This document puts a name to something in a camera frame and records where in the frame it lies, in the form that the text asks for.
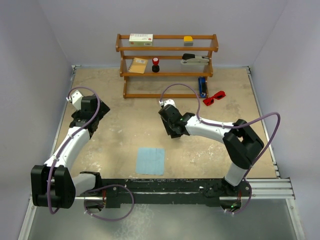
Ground light blue cleaning cloth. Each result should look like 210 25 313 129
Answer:
135 147 165 176

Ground black glasses case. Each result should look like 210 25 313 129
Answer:
161 118 186 139

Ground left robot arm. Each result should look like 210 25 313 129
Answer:
30 91 110 209

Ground blue and black stapler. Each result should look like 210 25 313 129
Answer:
198 76 207 98

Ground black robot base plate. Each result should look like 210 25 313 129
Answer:
80 178 252 208

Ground wooden three-tier shelf rack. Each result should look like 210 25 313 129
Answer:
115 34 219 99

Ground black and white stapler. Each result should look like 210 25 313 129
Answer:
180 53 210 66

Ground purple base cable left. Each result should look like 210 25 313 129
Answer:
83 184 135 222

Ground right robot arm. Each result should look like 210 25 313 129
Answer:
158 99 264 196

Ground white and red box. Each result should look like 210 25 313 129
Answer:
128 33 154 47

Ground aluminium rail frame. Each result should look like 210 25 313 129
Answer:
19 67 304 240

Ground red sunglasses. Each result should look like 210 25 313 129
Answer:
202 90 226 106

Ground yellow and grey eraser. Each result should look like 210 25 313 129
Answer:
183 35 194 47

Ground brown spiral notebook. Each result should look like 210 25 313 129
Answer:
128 57 148 74

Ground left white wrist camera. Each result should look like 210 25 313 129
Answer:
66 90 83 111

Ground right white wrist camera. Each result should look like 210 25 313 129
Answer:
159 99 176 107

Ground red and black stamp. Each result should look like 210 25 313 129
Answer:
151 57 160 73

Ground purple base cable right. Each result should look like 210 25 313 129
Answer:
224 179 253 216

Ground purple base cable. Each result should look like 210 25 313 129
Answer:
224 179 253 216
83 184 135 222

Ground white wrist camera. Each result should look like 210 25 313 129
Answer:
159 99 176 107
66 90 83 111

